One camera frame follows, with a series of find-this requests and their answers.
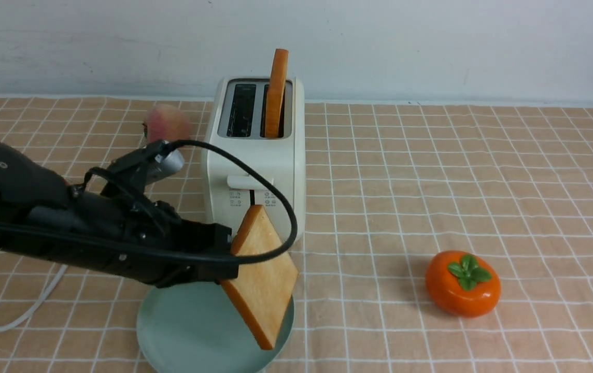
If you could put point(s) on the light green round plate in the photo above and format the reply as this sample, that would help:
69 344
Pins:
195 328

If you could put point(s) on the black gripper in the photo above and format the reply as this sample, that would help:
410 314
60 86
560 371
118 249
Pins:
179 236

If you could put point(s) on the pink peach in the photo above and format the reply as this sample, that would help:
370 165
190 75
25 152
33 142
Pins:
166 122

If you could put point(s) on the white two-slot toaster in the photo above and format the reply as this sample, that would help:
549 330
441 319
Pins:
236 125

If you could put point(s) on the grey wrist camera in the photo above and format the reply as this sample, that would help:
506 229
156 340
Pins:
149 164

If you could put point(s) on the toast slice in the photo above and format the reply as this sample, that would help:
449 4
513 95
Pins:
275 92
261 293

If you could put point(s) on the peach checkered tablecloth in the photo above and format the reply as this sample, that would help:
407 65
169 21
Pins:
387 187

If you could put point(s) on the orange persimmon with green leaf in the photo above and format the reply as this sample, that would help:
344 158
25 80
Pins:
462 284

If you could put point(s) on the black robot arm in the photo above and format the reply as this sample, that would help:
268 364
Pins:
107 224

